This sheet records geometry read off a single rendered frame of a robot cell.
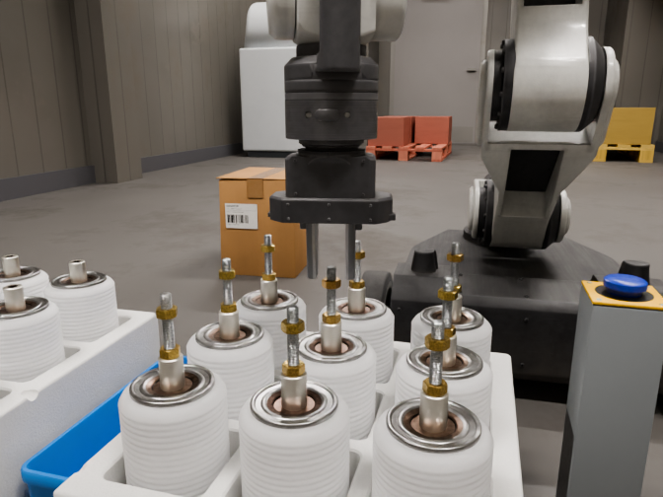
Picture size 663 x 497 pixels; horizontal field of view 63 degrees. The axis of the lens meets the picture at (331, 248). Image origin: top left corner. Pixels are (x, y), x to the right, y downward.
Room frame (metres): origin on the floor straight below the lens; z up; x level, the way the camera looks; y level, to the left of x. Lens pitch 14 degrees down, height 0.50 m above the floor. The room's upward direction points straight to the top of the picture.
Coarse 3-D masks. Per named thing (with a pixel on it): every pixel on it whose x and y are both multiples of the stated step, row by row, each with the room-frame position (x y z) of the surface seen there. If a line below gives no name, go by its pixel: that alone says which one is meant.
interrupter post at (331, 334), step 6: (324, 324) 0.52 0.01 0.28; (330, 324) 0.52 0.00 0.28; (336, 324) 0.52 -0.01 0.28; (324, 330) 0.52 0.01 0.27; (330, 330) 0.52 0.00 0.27; (336, 330) 0.52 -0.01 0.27; (324, 336) 0.52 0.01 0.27; (330, 336) 0.52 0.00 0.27; (336, 336) 0.52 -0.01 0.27; (324, 342) 0.52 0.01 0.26; (330, 342) 0.52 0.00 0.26; (336, 342) 0.52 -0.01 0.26; (324, 348) 0.52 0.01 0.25; (330, 348) 0.52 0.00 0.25; (336, 348) 0.52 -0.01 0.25
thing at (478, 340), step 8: (416, 320) 0.61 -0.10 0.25; (416, 328) 0.60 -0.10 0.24; (424, 328) 0.59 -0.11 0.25; (480, 328) 0.59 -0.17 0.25; (488, 328) 0.59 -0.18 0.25; (416, 336) 0.60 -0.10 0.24; (464, 336) 0.57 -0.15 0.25; (472, 336) 0.57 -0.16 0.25; (480, 336) 0.58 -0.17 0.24; (488, 336) 0.59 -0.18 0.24; (416, 344) 0.60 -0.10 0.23; (464, 344) 0.57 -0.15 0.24; (472, 344) 0.57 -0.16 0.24; (480, 344) 0.57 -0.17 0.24; (488, 344) 0.59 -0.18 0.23; (480, 352) 0.57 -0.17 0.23; (488, 352) 0.59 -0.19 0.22; (488, 360) 0.59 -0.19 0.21
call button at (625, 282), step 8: (608, 280) 0.52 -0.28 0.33; (616, 280) 0.52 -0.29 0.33; (624, 280) 0.52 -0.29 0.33; (632, 280) 0.52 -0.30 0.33; (640, 280) 0.52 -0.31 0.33; (608, 288) 0.53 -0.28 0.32; (616, 288) 0.51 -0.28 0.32; (624, 288) 0.51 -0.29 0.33; (632, 288) 0.51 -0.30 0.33; (640, 288) 0.51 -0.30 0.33; (624, 296) 0.51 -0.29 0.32; (632, 296) 0.51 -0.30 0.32; (640, 296) 0.51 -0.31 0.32
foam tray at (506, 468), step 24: (504, 360) 0.65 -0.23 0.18; (384, 384) 0.58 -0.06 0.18; (504, 384) 0.58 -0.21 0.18; (384, 408) 0.53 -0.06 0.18; (504, 408) 0.53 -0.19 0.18; (120, 432) 0.49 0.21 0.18; (504, 432) 0.48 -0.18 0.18; (96, 456) 0.45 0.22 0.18; (120, 456) 0.45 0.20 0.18; (360, 456) 0.45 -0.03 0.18; (504, 456) 0.45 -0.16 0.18; (72, 480) 0.41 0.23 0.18; (96, 480) 0.41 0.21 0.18; (120, 480) 0.44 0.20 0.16; (216, 480) 0.41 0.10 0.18; (240, 480) 0.42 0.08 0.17; (360, 480) 0.41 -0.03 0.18; (504, 480) 0.41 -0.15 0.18
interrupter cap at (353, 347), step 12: (312, 336) 0.56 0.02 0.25; (348, 336) 0.56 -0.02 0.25; (300, 348) 0.52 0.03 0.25; (312, 348) 0.53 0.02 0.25; (348, 348) 0.53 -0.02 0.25; (360, 348) 0.52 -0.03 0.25; (312, 360) 0.50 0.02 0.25; (324, 360) 0.50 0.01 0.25; (336, 360) 0.50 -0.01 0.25; (348, 360) 0.50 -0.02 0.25
